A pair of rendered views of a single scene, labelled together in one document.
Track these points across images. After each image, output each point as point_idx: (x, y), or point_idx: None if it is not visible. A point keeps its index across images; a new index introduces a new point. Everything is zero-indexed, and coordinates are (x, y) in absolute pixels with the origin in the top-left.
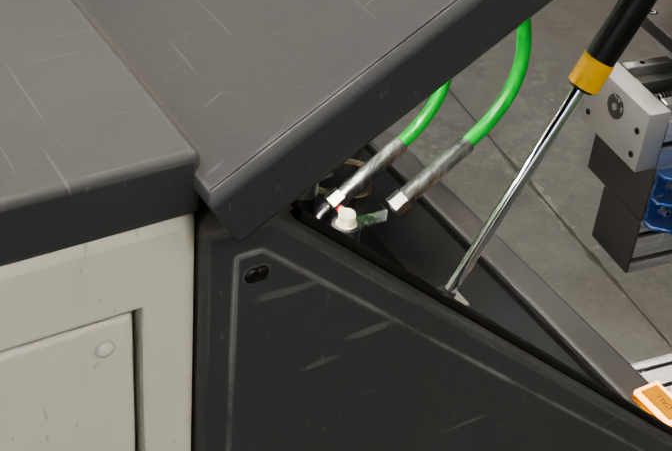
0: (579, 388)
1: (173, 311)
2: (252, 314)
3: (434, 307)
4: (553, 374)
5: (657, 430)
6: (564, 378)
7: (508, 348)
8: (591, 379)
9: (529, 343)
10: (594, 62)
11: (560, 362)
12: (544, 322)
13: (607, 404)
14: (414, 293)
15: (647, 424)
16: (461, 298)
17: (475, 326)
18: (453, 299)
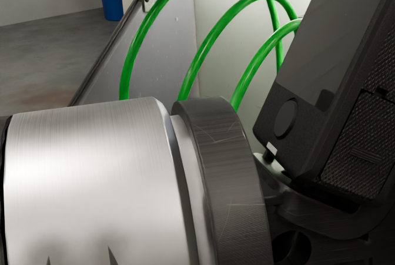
0: (102, 49)
1: None
2: None
3: None
4: (111, 34)
5: (68, 106)
6: (107, 41)
7: (126, 10)
8: (97, 61)
9: (120, 24)
10: None
11: (109, 42)
12: None
13: (91, 67)
14: None
15: (73, 99)
16: None
17: None
18: None
